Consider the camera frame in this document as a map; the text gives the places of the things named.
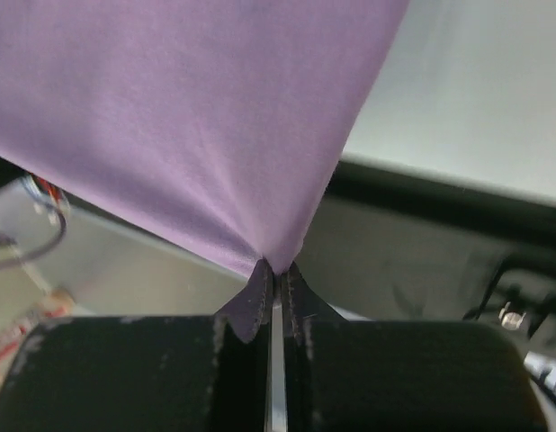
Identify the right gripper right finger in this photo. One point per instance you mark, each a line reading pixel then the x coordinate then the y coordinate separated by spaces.
pixel 359 375

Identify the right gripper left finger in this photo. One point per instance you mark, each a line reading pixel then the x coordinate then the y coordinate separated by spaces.
pixel 147 373

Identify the purple t shirt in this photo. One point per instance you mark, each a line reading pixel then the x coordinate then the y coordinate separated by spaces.
pixel 213 124

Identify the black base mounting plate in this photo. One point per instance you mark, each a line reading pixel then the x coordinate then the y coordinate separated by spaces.
pixel 530 225

